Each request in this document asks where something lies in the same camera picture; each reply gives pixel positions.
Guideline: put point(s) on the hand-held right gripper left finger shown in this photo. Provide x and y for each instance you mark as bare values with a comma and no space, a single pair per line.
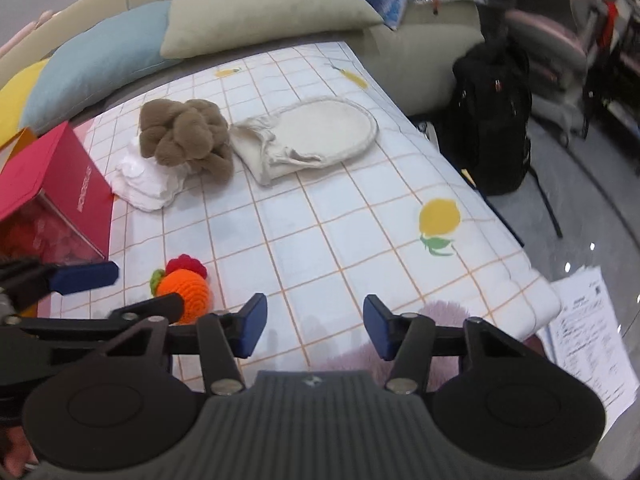
252,325

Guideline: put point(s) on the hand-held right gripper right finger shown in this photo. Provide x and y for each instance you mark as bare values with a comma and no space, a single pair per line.
377,327

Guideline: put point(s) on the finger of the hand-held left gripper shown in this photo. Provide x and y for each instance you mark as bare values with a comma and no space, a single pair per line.
150,306
85,276

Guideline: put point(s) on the orange crochet fruit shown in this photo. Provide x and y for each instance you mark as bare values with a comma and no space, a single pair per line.
187,292

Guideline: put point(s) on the purple shaggy rug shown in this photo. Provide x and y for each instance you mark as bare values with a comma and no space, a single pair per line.
325,355

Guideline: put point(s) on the red lidded storage box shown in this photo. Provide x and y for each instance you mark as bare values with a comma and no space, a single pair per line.
60,170

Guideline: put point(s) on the white cloth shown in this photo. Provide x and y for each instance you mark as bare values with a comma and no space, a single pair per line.
145,185

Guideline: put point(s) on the lemon print blanket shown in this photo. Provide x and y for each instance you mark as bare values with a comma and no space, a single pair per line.
350,220

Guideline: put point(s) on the brown plush toy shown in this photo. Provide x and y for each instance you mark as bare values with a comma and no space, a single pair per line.
185,135

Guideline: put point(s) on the yellow pillow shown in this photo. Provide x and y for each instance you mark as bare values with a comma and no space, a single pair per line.
15,100

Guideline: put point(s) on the cream round cushion cover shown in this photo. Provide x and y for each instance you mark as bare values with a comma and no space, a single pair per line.
325,130

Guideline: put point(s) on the printed paper sheets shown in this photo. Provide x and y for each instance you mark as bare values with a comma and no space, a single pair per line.
590,340

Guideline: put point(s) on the black backpack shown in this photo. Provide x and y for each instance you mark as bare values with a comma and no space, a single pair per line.
490,125

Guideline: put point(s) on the pink long plush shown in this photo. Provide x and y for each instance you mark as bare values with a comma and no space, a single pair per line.
20,35

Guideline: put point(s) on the beige sofa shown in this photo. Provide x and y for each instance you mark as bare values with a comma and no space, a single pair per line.
430,60

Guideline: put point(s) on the grey-green pillow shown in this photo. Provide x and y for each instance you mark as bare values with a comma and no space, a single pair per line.
260,10

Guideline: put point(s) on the pink desk chair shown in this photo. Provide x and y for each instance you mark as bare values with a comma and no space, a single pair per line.
545,30

